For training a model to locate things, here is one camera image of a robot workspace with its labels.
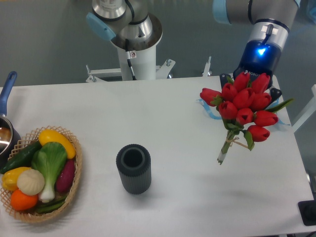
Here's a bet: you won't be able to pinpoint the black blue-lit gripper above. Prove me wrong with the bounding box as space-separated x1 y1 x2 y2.
219 40 282 107

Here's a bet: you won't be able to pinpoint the red tulip bouquet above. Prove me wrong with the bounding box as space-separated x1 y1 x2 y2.
200 72 292 164

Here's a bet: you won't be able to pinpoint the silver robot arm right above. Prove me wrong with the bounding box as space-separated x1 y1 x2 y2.
212 0 300 81

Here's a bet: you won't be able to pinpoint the black device at edge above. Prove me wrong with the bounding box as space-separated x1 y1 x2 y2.
298 200 316 226

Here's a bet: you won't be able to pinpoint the dark grey ribbed vase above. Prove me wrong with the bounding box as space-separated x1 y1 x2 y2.
116 144 152 195

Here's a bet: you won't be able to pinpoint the purple sweet potato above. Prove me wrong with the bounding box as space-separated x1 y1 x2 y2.
55 159 76 193

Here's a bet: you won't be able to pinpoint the yellow squash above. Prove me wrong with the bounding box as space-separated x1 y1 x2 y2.
39 129 76 159

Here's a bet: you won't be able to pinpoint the green bok choy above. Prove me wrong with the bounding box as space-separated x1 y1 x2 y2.
31 142 67 203

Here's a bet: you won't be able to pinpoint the woven wicker basket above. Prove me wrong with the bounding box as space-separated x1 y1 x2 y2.
0 126 82 223

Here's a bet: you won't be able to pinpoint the green bean pods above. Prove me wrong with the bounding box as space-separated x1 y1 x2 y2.
35 196 67 214

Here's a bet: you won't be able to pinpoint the green cucumber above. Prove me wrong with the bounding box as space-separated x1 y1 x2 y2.
0 141 41 174

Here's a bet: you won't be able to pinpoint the white garlic bulb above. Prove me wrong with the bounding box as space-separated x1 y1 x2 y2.
17 169 45 196

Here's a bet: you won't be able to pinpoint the orange fruit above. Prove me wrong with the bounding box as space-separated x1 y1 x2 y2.
10 189 38 211

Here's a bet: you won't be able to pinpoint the yellow bell pepper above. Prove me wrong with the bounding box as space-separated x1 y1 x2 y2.
1 167 31 192

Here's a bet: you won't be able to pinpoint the white frame bracket right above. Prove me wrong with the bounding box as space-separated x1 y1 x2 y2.
292 84 316 133

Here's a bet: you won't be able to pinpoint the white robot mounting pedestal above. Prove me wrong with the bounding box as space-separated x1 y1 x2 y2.
85 45 213 83

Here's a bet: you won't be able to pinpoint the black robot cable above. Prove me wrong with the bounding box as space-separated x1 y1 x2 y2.
124 39 137 81

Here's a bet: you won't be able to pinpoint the blue handled saucepan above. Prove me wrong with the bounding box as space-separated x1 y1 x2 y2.
0 71 21 168

